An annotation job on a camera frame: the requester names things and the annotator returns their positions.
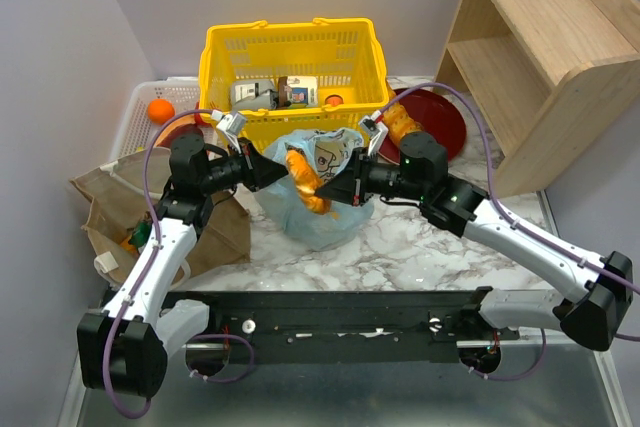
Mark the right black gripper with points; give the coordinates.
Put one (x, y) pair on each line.
(357, 178)

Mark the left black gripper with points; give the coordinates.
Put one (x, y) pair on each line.
(249, 165)

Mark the blue cartoon plastic bag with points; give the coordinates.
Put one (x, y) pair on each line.
(312, 158)

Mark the brown jute tote bag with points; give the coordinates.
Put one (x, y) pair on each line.
(115, 193)

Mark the orange yellow snack bag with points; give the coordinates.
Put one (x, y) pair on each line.
(128, 247)

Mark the green snack bag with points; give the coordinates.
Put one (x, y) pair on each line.
(141, 233)

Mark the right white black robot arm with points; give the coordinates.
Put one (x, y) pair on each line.
(589, 294)

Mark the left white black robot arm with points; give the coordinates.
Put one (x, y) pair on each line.
(126, 347)

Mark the red apple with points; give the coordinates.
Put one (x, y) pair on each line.
(201, 118)

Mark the grey white box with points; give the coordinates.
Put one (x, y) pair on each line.
(253, 94)

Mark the dark purple fruit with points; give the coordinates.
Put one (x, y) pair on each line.
(168, 137)

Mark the orange pastry bread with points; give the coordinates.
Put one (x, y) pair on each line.
(399, 123)

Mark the yellow plastic shopping basket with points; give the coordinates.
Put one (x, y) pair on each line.
(341, 58)

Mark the orange fruit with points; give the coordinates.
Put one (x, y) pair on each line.
(160, 110)

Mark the red bowl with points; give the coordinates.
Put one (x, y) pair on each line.
(439, 118)

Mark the white perforated plastic tray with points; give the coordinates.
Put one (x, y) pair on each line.
(137, 130)

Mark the wooden shelf unit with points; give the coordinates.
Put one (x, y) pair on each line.
(549, 76)

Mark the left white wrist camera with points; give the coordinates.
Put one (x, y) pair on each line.
(229, 126)

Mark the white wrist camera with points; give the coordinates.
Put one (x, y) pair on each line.
(376, 130)
(229, 126)

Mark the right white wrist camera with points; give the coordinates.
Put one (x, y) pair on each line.
(376, 130)

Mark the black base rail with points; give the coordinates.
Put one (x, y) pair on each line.
(338, 327)

